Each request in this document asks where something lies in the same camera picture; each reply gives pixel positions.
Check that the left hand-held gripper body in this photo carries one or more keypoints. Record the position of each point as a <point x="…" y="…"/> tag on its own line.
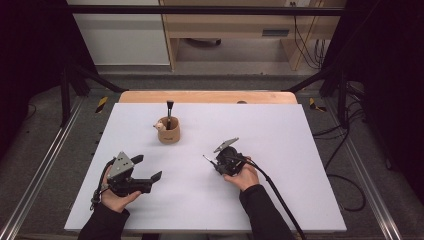
<point x="125" y="181"/>

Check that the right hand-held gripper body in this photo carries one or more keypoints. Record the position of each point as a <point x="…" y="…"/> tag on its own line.
<point x="231" y="161"/>

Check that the brown cup with small figure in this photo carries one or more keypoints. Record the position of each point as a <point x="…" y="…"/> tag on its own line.
<point x="170" y="133"/>

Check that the thick black makeup brush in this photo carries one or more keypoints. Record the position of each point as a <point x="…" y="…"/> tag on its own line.
<point x="170" y="111"/>

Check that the person's left hand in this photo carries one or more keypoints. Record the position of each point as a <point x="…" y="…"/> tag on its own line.
<point x="115" y="201"/>

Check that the person's right hand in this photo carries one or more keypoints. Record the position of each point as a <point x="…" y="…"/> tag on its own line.
<point x="245" y="180"/>

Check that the yellow black floor tape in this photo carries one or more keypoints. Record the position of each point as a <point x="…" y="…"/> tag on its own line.
<point x="101" y="104"/>
<point x="315" y="105"/>

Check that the wooden table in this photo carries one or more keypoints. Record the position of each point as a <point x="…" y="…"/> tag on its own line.
<point x="206" y="97"/>

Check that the white cabinet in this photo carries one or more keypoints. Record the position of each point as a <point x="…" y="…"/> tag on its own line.
<point x="121" y="36"/>

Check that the light wooden desk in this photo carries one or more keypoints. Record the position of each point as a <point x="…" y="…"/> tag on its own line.
<point x="233" y="28"/>

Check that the aluminium floor rail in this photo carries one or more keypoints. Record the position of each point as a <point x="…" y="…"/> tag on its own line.
<point x="370" y="186"/>
<point x="36" y="170"/>

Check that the black metal frame stand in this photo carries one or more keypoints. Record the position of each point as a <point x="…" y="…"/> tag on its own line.
<point x="65" y="96"/>
<point x="342" y="96"/>

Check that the black horizontal frame bar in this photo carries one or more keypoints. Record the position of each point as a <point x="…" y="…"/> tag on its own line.
<point x="206" y="10"/>

